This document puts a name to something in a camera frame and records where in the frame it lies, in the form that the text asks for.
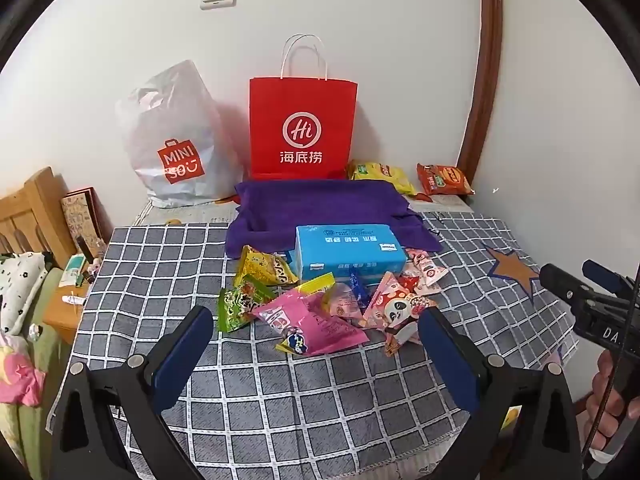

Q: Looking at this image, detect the brown wooden door frame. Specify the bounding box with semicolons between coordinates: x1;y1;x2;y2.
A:
456;0;503;177

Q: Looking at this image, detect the pink panda snack packet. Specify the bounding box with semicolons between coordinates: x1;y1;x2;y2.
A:
362;271;439;333

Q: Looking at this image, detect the red paper bag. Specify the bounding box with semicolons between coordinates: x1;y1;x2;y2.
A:
249;34;359;182

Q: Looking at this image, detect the large pink snack bag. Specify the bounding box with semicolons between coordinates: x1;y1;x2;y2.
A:
251;272;371;357

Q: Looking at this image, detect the yellow chip bag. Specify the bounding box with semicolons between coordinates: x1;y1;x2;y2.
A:
346;159;418;197

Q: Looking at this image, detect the pink star plush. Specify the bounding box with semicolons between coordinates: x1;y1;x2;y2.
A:
0;344;47;407

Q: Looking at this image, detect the white spotted pillow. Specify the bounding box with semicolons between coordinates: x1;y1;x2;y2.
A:
0;251;51;337

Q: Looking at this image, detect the person's right hand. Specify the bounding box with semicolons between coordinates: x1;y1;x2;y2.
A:
584;347;628;456

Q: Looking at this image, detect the white plastic shopping bag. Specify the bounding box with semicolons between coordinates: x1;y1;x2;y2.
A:
115;59;246;209

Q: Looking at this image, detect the patterned book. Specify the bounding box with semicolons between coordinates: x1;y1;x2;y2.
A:
60;186;115;256

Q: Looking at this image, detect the small blue snack packet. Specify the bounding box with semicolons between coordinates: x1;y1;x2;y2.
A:
348;269;372;307

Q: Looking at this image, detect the purple towel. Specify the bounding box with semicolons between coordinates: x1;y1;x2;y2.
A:
225;179;442;260

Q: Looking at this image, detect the green snack packet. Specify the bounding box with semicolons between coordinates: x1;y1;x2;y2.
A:
216;274;277;333

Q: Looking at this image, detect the wooden nightstand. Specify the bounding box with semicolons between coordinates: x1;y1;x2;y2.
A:
42;255;103;346

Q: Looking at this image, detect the grey checked blanket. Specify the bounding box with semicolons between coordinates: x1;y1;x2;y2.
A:
47;217;581;480

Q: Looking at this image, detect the orange red chip bag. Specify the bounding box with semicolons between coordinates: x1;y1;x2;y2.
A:
416;162;476;197

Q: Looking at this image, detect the wooden headboard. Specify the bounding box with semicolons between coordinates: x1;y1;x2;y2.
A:
0;166;76;268

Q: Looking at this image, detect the green bedding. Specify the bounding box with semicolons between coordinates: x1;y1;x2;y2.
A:
0;266;68;466

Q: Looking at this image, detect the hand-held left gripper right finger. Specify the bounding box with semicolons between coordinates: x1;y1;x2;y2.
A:
417;305;583;480

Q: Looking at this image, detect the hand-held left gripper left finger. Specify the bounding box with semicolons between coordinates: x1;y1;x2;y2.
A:
50;305;215;480

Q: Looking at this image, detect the blue tissue pack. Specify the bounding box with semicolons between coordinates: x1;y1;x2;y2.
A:
294;224;408;283

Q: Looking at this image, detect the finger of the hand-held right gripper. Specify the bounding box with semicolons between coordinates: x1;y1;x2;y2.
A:
582;259;633;295
540;263;593;307

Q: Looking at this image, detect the yellow triangular snack packet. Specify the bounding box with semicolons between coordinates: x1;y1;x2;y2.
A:
235;245;301;288

